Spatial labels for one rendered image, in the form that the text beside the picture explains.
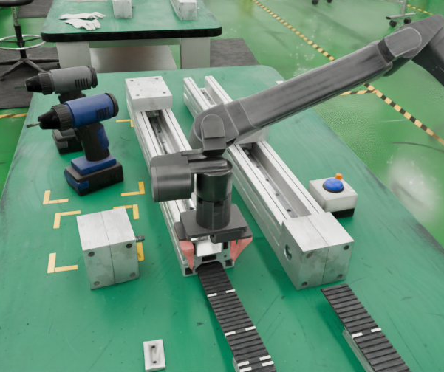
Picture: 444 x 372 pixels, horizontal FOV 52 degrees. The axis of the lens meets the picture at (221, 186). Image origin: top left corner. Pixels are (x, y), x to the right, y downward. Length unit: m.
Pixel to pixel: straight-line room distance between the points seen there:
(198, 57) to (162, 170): 1.95
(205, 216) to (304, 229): 0.20
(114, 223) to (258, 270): 0.28
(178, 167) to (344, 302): 0.36
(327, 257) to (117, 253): 0.37
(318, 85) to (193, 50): 1.84
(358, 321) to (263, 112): 0.37
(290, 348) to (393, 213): 0.46
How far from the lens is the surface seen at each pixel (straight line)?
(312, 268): 0.83
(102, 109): 1.04
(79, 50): 2.56
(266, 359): 0.71
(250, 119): 0.72
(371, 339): 0.77
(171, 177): 0.68
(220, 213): 0.72
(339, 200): 1.01
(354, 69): 0.83
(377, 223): 1.06
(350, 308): 0.80
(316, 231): 0.84
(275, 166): 1.04
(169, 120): 1.23
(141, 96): 1.29
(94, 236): 0.83
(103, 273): 0.84
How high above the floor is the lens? 1.39
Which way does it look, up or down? 33 degrees down
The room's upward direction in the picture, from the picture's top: 2 degrees clockwise
